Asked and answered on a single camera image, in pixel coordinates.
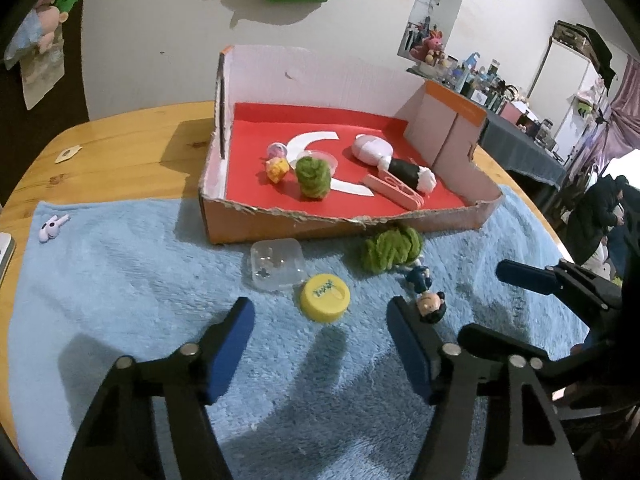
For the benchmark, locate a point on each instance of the pink earbud case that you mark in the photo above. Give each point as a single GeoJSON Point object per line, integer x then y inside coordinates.
{"type": "Point", "coordinates": [370, 147]}

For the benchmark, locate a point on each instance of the small paper tag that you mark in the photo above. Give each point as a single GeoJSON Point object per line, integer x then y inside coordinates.
{"type": "Point", "coordinates": [66, 154]}

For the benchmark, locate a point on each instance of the white flat device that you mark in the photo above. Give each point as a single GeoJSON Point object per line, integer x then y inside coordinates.
{"type": "Point", "coordinates": [5, 255]}

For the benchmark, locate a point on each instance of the yellow bottle cap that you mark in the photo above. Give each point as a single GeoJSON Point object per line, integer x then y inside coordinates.
{"type": "Point", "coordinates": [325, 297]}

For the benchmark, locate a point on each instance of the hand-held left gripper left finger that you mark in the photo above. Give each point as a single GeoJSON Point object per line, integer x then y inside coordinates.
{"type": "Point", "coordinates": [230, 350]}

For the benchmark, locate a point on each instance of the table with dark cloth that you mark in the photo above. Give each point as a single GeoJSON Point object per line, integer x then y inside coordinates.
{"type": "Point", "coordinates": [525, 155]}

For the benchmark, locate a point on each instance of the blue towel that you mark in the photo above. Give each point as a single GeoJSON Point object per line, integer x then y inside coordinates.
{"type": "Point", "coordinates": [125, 310]}

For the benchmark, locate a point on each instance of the orange cardboard box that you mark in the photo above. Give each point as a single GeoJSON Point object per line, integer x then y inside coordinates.
{"type": "Point", "coordinates": [300, 225]}

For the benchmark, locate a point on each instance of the white cabinet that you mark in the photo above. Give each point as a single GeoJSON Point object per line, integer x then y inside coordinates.
{"type": "Point", "coordinates": [560, 75]}

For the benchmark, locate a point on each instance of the paper picture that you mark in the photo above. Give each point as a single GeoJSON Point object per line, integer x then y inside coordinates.
{"type": "Point", "coordinates": [42, 80]}

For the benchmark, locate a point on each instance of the green yarn ball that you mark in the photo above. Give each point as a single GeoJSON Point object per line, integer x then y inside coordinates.
{"type": "Point", "coordinates": [312, 177]}
{"type": "Point", "coordinates": [392, 250]}

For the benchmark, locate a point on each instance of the row of bottles and boxes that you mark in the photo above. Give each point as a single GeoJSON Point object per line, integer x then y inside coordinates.
{"type": "Point", "coordinates": [475, 80]}

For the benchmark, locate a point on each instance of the small dark-clothed figurine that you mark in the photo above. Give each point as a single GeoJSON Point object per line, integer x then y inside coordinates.
{"type": "Point", "coordinates": [430, 305]}

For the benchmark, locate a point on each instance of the pink box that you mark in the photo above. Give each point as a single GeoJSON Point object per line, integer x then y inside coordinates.
{"type": "Point", "coordinates": [512, 111]}

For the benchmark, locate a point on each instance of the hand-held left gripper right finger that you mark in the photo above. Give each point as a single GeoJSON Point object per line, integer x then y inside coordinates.
{"type": "Point", "coordinates": [412, 350]}

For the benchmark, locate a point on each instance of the purple curtain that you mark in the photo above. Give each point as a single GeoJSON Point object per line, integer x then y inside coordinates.
{"type": "Point", "coordinates": [625, 105]}

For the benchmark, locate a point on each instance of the small pink ball toy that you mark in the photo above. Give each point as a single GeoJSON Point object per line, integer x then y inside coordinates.
{"type": "Point", "coordinates": [276, 151]}

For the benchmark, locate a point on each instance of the small white toy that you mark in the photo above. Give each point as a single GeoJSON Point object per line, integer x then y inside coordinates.
{"type": "Point", "coordinates": [50, 230]}

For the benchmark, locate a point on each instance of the black bottle with white cap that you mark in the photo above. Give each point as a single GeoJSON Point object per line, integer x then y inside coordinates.
{"type": "Point", "coordinates": [405, 170]}

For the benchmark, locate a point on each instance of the pink clip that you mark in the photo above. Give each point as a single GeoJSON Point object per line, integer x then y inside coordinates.
{"type": "Point", "coordinates": [395, 190]}

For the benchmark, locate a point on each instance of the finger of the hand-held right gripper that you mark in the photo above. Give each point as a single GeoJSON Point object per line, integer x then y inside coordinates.
{"type": "Point", "coordinates": [520, 275]}
{"type": "Point", "coordinates": [482, 337]}

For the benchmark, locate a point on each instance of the clear plastic cup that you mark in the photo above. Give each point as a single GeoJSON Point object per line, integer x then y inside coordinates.
{"type": "Point", "coordinates": [326, 156]}

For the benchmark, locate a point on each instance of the dark bags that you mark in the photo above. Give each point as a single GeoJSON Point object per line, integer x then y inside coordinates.
{"type": "Point", "coordinates": [585, 40]}

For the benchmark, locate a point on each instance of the pink and blue plush toy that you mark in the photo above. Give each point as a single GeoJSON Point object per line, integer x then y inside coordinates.
{"type": "Point", "coordinates": [35, 25]}

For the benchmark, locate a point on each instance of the small yellow toy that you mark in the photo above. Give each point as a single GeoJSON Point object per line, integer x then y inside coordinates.
{"type": "Point", "coordinates": [278, 170]}

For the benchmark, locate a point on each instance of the small clear plastic case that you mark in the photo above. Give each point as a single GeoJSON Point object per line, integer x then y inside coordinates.
{"type": "Point", "coordinates": [277, 265]}

